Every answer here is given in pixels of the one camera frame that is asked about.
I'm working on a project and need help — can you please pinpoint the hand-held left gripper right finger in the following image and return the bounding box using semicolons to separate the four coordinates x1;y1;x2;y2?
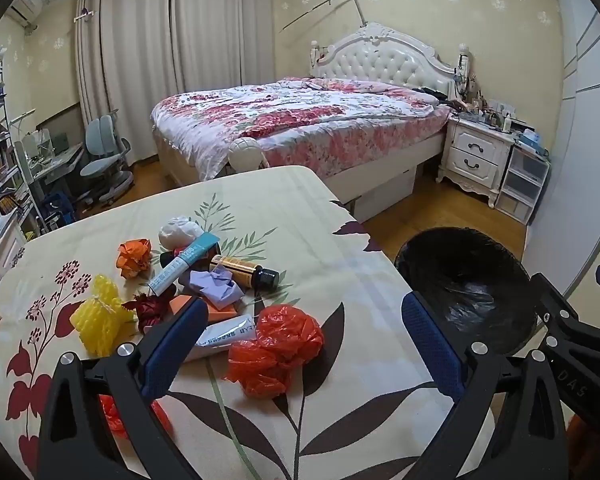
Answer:
401;290;568;480

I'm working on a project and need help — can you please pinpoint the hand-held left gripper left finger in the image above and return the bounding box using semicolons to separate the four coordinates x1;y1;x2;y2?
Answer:
37;296;210;480

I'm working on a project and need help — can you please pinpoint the dark red ribbon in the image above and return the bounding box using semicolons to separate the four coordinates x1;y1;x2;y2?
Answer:
121;292;176;333

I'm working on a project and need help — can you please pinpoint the white squeeze tube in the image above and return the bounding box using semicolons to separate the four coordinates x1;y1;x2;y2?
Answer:
185;314;258;363

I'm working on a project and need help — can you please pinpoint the lilac cloth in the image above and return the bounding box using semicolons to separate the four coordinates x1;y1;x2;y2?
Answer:
187;267;245;311

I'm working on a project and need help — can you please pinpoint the teal white tube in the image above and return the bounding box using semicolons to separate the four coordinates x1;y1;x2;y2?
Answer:
147;233;222;297

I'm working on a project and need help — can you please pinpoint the yellow foam net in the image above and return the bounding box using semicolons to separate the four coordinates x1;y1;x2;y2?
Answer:
70;274;137;352

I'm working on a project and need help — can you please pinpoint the red bottle with black cap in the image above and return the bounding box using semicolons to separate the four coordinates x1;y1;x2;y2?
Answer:
159;246;193;268

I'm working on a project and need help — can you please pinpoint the black mesh trash bin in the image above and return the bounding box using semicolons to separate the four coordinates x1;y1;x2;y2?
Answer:
394;227;540;356

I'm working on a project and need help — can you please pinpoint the orange paper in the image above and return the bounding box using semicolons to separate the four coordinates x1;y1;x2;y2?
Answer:
116;239;153;278

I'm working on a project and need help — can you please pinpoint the amber bottle with black cap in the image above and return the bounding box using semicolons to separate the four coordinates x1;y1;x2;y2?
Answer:
209;255;280;291

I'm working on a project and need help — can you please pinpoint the white paper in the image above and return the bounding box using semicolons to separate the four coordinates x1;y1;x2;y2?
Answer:
158;216;203;253

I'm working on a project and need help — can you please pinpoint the person's right forearm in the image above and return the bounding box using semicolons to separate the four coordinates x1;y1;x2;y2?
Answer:
566;412;600;480

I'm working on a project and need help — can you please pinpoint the black garbage bag liner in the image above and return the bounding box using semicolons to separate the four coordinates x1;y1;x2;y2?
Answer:
405;240;536;351

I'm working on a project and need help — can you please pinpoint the plastic drawer unit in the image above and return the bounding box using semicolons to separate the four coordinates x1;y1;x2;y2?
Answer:
494;142;551;225

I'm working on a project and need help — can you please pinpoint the white wardrobe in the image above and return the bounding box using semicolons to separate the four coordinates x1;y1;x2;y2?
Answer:
522;0;600;321

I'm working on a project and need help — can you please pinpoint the white under-bed storage box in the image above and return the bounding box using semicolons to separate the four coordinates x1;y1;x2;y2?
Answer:
352;167;416;223

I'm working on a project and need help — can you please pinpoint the white nightstand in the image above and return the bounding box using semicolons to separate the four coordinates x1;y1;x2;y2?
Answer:
435;115;516;208

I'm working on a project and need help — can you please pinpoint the floral cream tablecloth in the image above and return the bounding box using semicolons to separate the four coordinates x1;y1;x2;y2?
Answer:
0;165;496;480

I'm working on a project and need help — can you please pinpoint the white cabinet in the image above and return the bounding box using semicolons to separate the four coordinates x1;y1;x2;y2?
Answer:
0;212;28;286

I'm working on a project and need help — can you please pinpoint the toiletries clutter on nightstand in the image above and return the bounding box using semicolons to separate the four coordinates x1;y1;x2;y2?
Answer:
450;85;521;133

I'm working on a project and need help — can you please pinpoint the white round ribbed object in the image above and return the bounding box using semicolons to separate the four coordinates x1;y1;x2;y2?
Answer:
228;137;271;176

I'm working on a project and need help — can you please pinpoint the grey study desk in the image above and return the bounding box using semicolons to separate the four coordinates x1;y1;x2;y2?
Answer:
15;130;86;211

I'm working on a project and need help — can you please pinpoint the grey desk chair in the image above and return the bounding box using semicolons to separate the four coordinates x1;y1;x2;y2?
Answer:
79;112;135;206

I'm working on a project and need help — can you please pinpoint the dark cloth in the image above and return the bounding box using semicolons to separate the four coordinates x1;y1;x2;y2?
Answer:
412;87;453;106

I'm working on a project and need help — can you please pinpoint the pink floral quilt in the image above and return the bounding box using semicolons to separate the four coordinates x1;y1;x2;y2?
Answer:
151;77;453;181

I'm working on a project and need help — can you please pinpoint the white desk lamp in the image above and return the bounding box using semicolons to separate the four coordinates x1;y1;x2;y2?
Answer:
9;109;37;181

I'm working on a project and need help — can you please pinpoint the beige curtain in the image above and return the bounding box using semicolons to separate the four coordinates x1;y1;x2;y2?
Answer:
75;0;175;166
172;0;276;91

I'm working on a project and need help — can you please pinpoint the white bed with tufted headboard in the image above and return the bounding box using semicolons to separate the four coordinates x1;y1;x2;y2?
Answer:
150;22;473;223

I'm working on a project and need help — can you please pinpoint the white air conditioner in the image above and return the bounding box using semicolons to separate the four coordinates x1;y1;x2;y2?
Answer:
7;0;43;26

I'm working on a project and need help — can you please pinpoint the wall-mounted metal rod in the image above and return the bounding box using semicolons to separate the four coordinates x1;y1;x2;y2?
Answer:
280;0;368;33

